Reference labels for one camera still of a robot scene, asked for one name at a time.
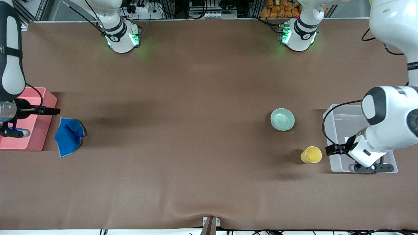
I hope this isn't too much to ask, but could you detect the yellow plastic cup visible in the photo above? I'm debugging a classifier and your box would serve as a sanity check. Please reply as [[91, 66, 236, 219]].
[[300, 146, 323, 164]]

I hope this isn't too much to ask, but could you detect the blue microfibre cloth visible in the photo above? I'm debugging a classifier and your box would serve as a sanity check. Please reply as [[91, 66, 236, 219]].
[[54, 117, 87, 159]]

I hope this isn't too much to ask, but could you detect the pale green bowl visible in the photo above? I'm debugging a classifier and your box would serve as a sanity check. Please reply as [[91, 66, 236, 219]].
[[270, 108, 295, 132]]

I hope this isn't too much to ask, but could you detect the pink plastic bin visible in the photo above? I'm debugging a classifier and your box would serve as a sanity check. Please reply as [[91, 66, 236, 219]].
[[0, 87, 58, 151]]

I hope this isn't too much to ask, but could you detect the clear plastic bin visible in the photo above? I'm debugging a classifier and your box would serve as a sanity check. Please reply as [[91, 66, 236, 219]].
[[323, 104, 398, 173]]

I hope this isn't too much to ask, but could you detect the white power strip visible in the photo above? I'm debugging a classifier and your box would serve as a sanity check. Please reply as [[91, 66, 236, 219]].
[[128, 3, 164, 20]]

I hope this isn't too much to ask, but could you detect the brown table cover mat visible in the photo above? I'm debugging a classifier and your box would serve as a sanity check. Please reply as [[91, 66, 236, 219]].
[[0, 18, 418, 230]]

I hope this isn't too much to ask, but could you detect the orange snack bag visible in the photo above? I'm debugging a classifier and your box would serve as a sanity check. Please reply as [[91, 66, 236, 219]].
[[260, 0, 328, 19]]

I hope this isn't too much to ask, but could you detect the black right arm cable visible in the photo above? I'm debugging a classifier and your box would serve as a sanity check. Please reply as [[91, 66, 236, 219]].
[[25, 83, 44, 108]]

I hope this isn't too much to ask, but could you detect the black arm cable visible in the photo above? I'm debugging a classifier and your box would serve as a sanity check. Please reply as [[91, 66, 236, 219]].
[[322, 100, 364, 154], [25, 83, 44, 108]]

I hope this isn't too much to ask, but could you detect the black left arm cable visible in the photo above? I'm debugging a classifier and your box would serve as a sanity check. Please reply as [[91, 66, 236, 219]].
[[322, 100, 364, 154]]

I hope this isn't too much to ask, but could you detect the aluminium frame profile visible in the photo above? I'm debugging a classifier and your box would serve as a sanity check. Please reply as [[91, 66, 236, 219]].
[[13, 0, 49, 22]]

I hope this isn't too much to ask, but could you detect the metal table bracket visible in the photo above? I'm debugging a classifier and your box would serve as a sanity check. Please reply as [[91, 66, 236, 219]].
[[202, 216, 221, 235]]

